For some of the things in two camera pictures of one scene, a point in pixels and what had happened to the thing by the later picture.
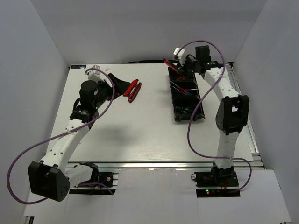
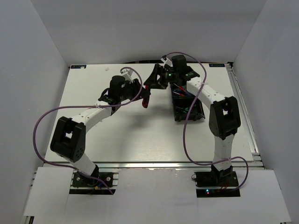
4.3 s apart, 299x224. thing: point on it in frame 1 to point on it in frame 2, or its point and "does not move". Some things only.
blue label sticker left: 78,66 does not move
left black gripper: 120,87 to 137,84
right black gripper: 187,59 to 152,80
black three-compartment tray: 186,96 does not move
